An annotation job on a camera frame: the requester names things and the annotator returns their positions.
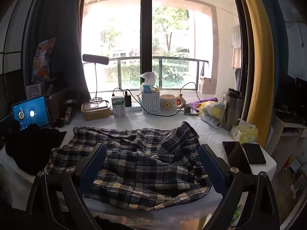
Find tan lunch box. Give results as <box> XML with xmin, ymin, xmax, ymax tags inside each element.
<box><xmin>81</xmin><ymin>101</ymin><xmax>112</xmax><ymax>121</ymax></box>

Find black cloth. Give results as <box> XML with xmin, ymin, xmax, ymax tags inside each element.
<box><xmin>5</xmin><ymin>123</ymin><xmax>68</xmax><ymax>175</ymax></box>

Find white shelf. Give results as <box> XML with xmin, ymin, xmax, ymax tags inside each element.
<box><xmin>271</xmin><ymin>114</ymin><xmax>307</xmax><ymax>173</ymax></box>

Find long black cable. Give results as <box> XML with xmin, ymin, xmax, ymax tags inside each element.
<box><xmin>180</xmin><ymin>82</ymin><xmax>203</xmax><ymax>103</ymax></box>

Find white printed box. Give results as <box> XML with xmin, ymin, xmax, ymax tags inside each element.
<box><xmin>25</xmin><ymin>83</ymin><xmax>46</xmax><ymax>99</ymax></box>

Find white tissue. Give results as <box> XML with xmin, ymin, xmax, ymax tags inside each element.
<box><xmin>138</xmin><ymin>72</ymin><xmax>157</xmax><ymax>89</ymax></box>

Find white bear print mug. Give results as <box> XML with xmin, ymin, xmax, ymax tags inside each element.
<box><xmin>160</xmin><ymin>93</ymin><xmax>186</xmax><ymax>112</ymax></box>

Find black wallet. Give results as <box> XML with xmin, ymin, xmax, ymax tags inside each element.
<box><xmin>243</xmin><ymin>143</ymin><xmax>267</xmax><ymax>165</ymax></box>

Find plaid pants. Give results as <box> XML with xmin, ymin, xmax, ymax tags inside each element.
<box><xmin>45</xmin><ymin>121</ymin><xmax>211</xmax><ymax>212</ymax></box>

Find yellow tissue packet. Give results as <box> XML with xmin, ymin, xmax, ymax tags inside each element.
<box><xmin>230</xmin><ymin>119</ymin><xmax>259</xmax><ymax>144</ymax></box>

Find desk lamp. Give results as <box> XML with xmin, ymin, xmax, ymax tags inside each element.
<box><xmin>82</xmin><ymin>54</ymin><xmax>110</xmax><ymax>104</ymax></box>

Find black phone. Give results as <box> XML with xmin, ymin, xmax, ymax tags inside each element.
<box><xmin>222</xmin><ymin>141</ymin><xmax>252</xmax><ymax>170</ymax></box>

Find white tablecloth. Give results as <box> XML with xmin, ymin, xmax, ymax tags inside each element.
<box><xmin>0</xmin><ymin>110</ymin><xmax>277</xmax><ymax>221</ymax></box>

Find dark grey curtain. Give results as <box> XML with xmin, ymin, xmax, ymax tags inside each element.
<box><xmin>24</xmin><ymin>0</ymin><xmax>90</xmax><ymax>101</ymax></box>

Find white wet wipes packet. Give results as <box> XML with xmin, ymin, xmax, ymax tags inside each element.
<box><xmin>199</xmin><ymin>113</ymin><xmax>222</xmax><ymax>128</ymax></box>

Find steel thermos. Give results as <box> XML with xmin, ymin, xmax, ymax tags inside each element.
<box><xmin>221</xmin><ymin>88</ymin><xmax>245</xmax><ymax>131</ymax></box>

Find black window frame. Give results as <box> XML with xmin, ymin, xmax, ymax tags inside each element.
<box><xmin>140</xmin><ymin>0</ymin><xmax>154</xmax><ymax>106</ymax></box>

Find yellow plastic bag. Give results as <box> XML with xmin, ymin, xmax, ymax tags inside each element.
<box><xmin>197</xmin><ymin>101</ymin><xmax>227</xmax><ymax>115</ymax></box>

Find black charging cable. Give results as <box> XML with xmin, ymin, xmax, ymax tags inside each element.
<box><xmin>126</xmin><ymin>89</ymin><xmax>183</xmax><ymax>117</ymax></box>

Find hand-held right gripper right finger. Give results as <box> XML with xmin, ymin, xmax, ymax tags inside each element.
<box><xmin>198</xmin><ymin>144</ymin><xmax>281</xmax><ymax>230</ymax></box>

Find tablet with blue screen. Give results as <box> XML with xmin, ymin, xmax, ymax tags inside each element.
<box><xmin>12</xmin><ymin>95</ymin><xmax>51</xmax><ymax>131</ymax></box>

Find black power bank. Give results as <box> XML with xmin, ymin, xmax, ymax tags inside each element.
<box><xmin>124</xmin><ymin>90</ymin><xmax>133</xmax><ymax>107</ymax></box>

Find brown storage box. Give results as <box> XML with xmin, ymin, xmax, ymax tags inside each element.
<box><xmin>47</xmin><ymin>87</ymin><xmax>70</xmax><ymax>120</ymax></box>

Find white green milk carton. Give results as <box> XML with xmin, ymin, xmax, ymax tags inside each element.
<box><xmin>111</xmin><ymin>96</ymin><xmax>127</xmax><ymax>118</ymax></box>

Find yellow curtain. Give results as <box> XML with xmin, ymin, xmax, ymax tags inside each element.
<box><xmin>236</xmin><ymin>0</ymin><xmax>275</xmax><ymax>146</ymax></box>

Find hanging clothes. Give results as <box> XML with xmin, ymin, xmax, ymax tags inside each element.
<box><xmin>231</xmin><ymin>25</ymin><xmax>243</xmax><ymax>69</ymax></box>

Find colourful snack bag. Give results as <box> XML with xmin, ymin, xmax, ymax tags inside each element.
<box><xmin>31</xmin><ymin>38</ymin><xmax>56</xmax><ymax>83</ymax></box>

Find white plastic basket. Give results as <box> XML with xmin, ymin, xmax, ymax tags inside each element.
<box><xmin>141</xmin><ymin>91</ymin><xmax>161</xmax><ymax>115</ymax></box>

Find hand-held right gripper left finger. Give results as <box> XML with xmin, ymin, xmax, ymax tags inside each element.
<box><xmin>26</xmin><ymin>143</ymin><xmax>107</xmax><ymax>230</ymax></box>

